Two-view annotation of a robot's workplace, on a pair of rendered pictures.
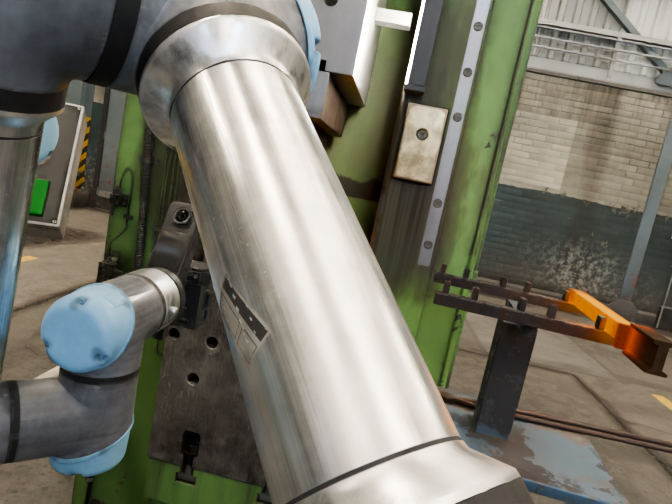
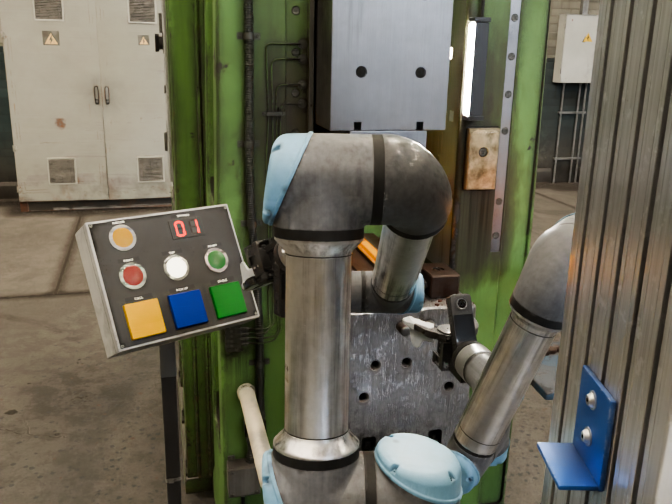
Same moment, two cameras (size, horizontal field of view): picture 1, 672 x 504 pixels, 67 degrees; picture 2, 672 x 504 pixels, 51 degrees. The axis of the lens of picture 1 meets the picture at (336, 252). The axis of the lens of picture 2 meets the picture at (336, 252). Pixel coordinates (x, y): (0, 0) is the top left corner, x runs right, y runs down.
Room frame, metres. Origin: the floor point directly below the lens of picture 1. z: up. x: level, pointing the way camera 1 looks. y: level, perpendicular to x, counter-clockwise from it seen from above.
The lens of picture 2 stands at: (-0.53, 0.88, 1.57)
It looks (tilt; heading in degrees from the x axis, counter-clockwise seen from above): 16 degrees down; 341
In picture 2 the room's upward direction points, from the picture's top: 1 degrees clockwise
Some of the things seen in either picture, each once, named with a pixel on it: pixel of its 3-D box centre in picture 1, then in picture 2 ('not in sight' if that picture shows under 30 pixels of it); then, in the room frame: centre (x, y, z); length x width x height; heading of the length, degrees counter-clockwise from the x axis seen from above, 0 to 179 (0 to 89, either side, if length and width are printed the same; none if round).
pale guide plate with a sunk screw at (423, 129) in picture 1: (420, 143); (481, 159); (1.20, -0.14, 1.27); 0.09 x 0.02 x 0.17; 85
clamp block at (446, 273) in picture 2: not in sight; (437, 280); (1.14, 0.00, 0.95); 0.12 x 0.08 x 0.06; 175
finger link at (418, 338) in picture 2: not in sight; (416, 334); (0.75, 0.25, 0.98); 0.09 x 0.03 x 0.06; 31
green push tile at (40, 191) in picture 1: (24, 195); (227, 300); (0.98, 0.61, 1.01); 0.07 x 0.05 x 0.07; 110
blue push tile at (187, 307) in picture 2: not in sight; (187, 309); (0.94, 0.71, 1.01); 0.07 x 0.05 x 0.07; 110
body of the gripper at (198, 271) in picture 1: (173, 293); (459, 350); (0.65, 0.20, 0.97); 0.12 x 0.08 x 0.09; 175
